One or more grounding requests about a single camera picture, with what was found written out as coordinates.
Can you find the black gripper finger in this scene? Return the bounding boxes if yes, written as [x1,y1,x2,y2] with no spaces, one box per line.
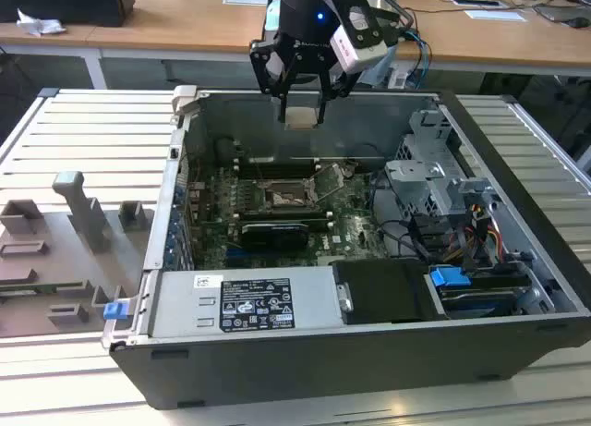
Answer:
[248,31,293,122]
[317,51,359,123]

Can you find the small square CPU plate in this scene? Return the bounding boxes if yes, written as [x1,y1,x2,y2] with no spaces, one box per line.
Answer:
[283,105,323,131]

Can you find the metal socket cover frame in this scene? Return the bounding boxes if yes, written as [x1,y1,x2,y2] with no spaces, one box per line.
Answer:
[314,164,345,201]

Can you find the black RAM slot bank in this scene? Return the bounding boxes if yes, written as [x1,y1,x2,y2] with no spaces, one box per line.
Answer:
[233,206,336,224]
[235,157,322,178]

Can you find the CPU socket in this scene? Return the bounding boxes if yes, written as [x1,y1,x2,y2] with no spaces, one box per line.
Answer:
[257,178,324,213]

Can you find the wooden desk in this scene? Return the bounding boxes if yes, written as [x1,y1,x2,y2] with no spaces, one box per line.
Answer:
[0,0,591,79]

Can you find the grey metal drive cage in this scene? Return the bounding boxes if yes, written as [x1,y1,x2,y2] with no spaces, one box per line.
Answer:
[384,109,501,220]

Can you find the green motherboard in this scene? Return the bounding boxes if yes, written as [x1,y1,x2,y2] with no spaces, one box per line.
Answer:
[184,160,394,268]

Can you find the black expansion card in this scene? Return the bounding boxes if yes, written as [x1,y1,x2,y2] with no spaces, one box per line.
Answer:
[239,220,309,254]

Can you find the black box on desk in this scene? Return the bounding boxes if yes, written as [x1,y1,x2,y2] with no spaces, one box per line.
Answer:
[0,0,137,29]

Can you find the hard disk in blue carrier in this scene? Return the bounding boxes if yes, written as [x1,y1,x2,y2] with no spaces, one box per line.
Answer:
[428,265,533,319]

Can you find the crumpled white paper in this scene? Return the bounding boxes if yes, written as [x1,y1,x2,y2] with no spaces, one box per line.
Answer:
[16,7,67,38]

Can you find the grey power supply unit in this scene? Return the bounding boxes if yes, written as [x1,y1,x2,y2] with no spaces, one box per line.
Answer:
[150,264,345,339]

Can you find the grey parts rack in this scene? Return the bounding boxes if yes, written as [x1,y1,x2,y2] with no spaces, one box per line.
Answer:
[0,170,156,339]

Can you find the blue case latch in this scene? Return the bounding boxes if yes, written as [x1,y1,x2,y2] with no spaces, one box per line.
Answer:
[103,301,127,322]

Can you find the black open PC case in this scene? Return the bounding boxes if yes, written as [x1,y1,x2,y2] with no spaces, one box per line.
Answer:
[102,84,591,411]

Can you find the green circuit board strip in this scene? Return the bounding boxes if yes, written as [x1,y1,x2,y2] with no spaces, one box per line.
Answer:
[0,281,85,294]

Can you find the white wrist camera, black bracket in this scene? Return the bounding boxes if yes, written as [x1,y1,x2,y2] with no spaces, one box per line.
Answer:
[331,4,389,75]

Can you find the grey case release handle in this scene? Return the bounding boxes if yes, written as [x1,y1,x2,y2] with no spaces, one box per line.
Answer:
[171,84,200,118]

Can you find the blue cables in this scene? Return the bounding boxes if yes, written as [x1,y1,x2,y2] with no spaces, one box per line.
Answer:
[399,26,433,91]

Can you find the black data cables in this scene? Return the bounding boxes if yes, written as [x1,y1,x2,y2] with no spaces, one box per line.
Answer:
[371,174,433,263]

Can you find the coloured power wire bundle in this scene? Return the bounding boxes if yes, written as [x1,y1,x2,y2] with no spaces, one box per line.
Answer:
[454,203,505,265]

